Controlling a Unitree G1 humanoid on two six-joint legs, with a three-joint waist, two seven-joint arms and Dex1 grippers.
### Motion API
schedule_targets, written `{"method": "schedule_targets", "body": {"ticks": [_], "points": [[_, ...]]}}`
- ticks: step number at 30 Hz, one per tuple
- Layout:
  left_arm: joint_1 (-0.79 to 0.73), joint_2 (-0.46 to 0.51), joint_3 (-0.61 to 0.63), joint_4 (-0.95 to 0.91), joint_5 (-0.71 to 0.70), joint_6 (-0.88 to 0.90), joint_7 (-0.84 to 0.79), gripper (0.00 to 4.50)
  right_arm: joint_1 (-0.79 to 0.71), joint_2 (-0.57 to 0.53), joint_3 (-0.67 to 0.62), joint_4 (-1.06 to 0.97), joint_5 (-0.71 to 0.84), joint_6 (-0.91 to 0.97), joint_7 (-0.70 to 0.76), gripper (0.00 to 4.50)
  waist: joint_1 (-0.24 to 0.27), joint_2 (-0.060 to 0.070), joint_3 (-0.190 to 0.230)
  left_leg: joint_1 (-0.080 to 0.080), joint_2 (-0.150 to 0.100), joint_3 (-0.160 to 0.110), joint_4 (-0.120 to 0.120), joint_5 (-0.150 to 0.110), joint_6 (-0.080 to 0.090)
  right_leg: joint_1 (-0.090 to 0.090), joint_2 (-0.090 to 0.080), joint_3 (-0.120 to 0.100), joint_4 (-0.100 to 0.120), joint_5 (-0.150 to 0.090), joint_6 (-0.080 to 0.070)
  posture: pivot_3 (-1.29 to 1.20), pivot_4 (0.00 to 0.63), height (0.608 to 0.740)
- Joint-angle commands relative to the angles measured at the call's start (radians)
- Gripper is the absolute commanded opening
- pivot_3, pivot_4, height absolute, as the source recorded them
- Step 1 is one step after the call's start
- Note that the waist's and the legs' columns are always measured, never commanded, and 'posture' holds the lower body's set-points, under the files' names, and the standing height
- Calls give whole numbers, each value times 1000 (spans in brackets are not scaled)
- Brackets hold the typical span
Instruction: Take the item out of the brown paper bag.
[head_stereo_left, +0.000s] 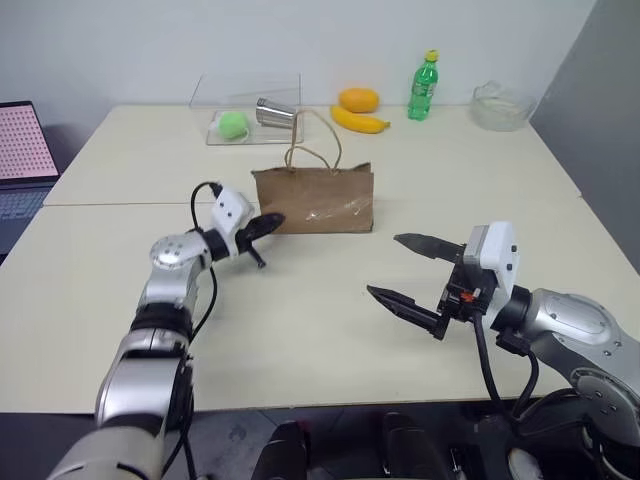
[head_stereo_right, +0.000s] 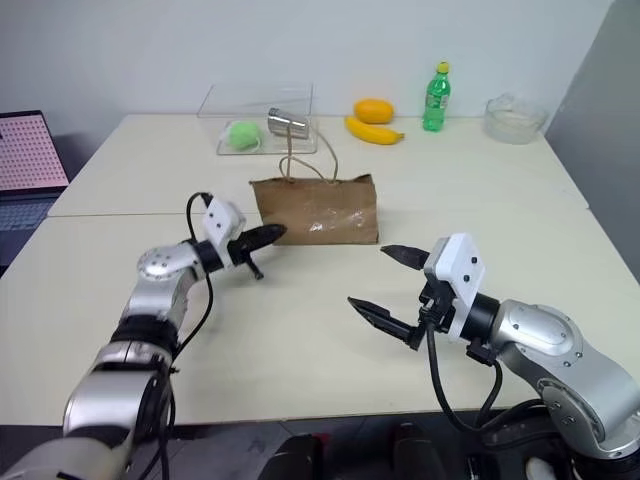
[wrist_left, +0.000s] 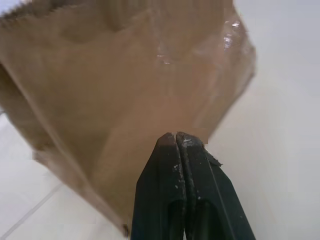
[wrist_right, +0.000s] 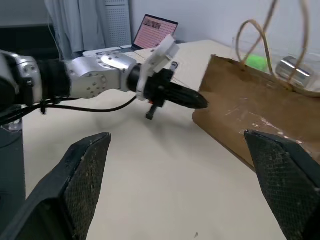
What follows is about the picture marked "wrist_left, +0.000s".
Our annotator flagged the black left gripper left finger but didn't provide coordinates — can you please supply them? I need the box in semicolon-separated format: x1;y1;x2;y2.
127;132;187;240

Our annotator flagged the brown paper bag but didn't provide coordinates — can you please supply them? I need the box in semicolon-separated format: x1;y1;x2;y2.
0;0;257;237

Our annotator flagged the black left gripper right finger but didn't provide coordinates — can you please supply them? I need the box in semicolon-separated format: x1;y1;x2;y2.
176;130;258;240

